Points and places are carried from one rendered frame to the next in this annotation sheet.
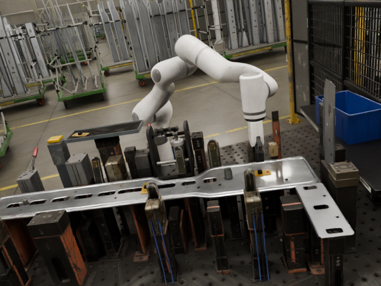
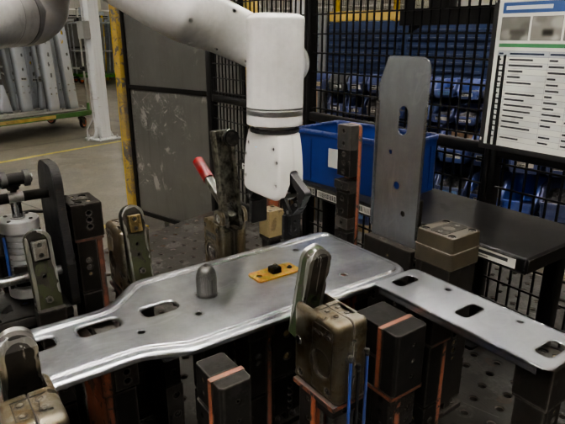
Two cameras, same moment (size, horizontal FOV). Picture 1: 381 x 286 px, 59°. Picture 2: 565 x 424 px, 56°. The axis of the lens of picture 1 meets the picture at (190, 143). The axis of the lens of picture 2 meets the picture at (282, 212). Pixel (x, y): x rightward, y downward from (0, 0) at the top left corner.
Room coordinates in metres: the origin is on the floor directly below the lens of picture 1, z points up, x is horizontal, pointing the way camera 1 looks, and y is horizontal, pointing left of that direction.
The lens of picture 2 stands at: (0.57, 0.27, 1.37)
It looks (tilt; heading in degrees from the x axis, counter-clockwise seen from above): 18 degrees down; 318
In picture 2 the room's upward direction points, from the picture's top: straight up
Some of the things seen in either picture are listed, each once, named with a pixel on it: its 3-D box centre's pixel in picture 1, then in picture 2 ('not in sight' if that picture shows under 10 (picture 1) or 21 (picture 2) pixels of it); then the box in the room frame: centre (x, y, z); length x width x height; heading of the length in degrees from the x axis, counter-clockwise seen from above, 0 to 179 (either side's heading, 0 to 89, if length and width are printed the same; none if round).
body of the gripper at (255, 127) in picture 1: (255, 128); (274, 157); (1.17, -0.25, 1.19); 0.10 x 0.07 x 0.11; 174
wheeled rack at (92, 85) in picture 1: (75, 59); not in sight; (7.96, 2.25, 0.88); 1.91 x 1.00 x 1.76; 12
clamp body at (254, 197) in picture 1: (255, 234); (326, 421); (0.97, -0.17, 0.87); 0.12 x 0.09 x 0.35; 174
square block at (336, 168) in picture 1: (342, 209); (439, 320); (1.01, -0.51, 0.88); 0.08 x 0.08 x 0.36; 84
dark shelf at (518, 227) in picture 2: (351, 135); (375, 193); (1.32, -0.70, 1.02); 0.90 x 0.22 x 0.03; 174
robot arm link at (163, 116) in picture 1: (158, 120); not in sight; (1.80, 0.15, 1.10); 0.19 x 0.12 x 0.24; 126
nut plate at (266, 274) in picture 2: (259, 172); (274, 269); (1.17, -0.25, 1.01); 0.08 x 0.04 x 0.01; 84
